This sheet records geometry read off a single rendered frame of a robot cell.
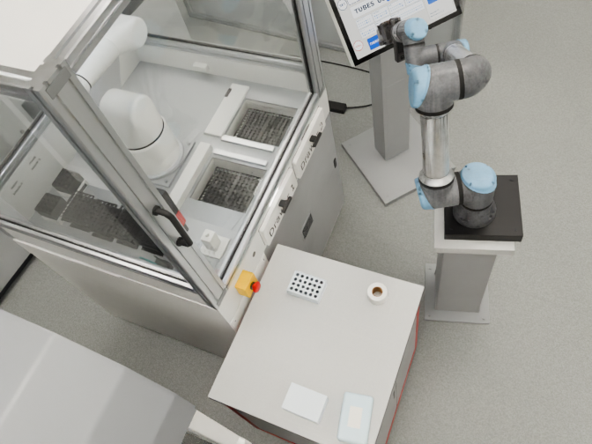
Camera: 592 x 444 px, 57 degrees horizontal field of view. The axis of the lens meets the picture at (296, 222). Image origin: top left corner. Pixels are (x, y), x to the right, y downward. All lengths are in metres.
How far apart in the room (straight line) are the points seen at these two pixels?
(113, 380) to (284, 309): 1.01
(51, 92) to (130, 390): 0.56
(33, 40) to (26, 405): 0.67
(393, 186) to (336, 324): 1.29
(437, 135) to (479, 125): 1.64
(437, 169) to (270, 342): 0.82
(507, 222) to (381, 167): 1.20
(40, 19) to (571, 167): 2.72
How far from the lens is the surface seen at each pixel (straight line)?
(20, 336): 1.11
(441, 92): 1.65
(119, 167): 1.23
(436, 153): 1.79
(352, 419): 1.82
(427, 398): 2.66
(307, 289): 1.99
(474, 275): 2.37
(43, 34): 1.20
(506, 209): 2.12
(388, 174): 3.10
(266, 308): 2.02
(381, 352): 1.91
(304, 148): 2.15
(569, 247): 3.02
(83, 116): 1.13
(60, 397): 1.09
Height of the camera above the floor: 2.59
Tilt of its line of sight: 59 degrees down
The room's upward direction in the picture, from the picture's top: 19 degrees counter-clockwise
